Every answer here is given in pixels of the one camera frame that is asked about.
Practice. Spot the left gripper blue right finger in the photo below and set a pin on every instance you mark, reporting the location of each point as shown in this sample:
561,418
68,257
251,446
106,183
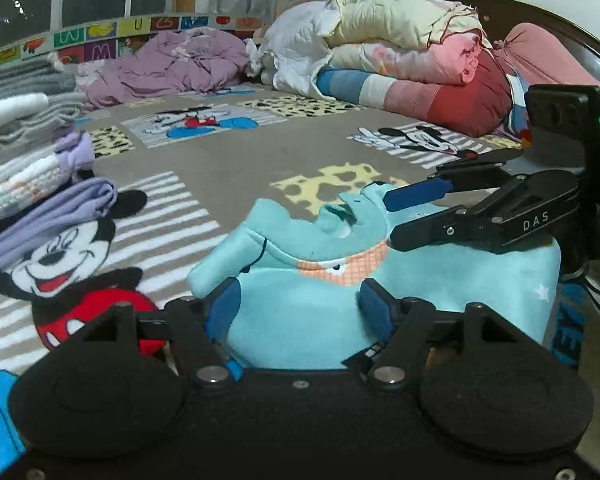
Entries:
385,314

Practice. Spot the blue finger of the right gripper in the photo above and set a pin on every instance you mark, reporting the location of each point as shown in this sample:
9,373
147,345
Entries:
487,160
416,194

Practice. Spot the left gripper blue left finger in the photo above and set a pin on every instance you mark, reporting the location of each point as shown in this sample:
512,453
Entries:
216,312

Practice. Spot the teal patterned children's garment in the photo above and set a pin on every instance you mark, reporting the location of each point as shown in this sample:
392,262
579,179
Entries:
299,279

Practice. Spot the striped red pink rolled quilt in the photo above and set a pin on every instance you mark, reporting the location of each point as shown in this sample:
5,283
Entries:
474,109

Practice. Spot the pink pillow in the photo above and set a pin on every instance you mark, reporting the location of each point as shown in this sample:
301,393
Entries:
540,58

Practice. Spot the cream ruffled quilt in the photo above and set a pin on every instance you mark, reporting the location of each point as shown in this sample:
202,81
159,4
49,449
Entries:
430,41

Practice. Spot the brown Mickey Mouse blanket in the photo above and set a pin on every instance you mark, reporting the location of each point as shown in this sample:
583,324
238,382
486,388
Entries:
198,189

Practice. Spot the dark wooden headboard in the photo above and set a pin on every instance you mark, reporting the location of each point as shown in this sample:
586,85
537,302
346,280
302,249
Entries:
499,17

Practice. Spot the white crumpled cloth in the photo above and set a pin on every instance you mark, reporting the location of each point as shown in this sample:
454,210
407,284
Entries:
294,49

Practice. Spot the lavender folded sheet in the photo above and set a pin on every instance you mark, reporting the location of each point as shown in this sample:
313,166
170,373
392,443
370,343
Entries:
85,201

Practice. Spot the white patterned folded blanket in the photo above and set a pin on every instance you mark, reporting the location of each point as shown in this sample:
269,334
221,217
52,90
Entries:
27,179

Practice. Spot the purple floral quilt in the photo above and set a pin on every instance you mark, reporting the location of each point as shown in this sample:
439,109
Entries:
200,59

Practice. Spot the white rolled towel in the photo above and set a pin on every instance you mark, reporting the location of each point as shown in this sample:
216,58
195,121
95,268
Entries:
17,107

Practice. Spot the grey folded blanket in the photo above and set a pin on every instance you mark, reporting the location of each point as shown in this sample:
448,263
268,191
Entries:
45,74

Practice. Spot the black camera box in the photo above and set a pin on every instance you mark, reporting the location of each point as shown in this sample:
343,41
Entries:
570,110

